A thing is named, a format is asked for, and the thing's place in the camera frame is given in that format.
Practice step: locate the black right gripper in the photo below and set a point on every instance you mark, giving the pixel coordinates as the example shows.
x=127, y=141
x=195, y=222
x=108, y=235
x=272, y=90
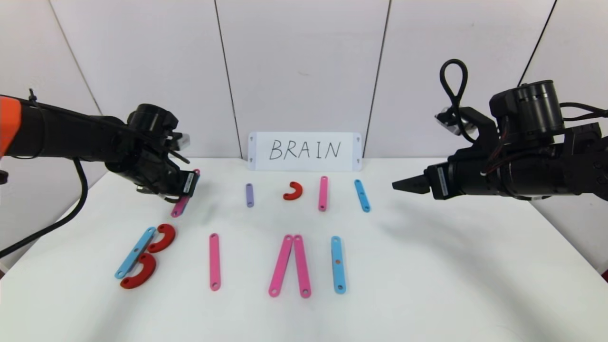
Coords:
x=441, y=182

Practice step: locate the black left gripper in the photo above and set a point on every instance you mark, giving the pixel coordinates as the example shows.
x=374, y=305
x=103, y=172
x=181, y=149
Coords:
x=189, y=183

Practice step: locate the short purple flat bar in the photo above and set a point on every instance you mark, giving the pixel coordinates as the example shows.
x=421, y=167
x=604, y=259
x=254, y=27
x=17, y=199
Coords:
x=249, y=195

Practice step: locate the pink bar with holes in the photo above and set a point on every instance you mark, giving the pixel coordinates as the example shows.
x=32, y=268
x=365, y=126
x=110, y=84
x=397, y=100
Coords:
x=179, y=207
x=281, y=265
x=301, y=266
x=323, y=193
x=214, y=261

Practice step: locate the white BRAIN sign card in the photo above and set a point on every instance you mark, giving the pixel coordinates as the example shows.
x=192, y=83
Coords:
x=304, y=151

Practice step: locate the black right camera mount bracket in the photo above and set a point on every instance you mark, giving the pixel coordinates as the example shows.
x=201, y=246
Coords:
x=482, y=130

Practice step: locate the black and orange left arm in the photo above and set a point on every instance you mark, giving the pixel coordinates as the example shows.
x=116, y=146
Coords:
x=57, y=137

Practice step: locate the large red curved piece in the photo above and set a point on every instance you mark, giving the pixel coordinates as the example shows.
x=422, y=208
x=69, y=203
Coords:
x=148, y=270
x=167, y=233

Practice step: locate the small red curved piece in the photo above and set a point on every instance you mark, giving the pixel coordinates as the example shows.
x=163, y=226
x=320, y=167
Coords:
x=299, y=190

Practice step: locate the blue flat bar with holes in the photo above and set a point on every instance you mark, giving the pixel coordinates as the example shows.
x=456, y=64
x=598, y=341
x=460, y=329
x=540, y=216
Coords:
x=362, y=195
x=135, y=252
x=337, y=264

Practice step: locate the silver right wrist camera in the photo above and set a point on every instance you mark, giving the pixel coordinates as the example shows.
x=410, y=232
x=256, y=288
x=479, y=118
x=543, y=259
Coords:
x=449, y=121

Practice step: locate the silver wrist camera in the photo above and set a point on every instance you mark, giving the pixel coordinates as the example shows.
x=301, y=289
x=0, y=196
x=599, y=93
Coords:
x=449, y=121
x=183, y=140

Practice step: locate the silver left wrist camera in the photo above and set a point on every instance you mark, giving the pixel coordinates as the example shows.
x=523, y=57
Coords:
x=183, y=140

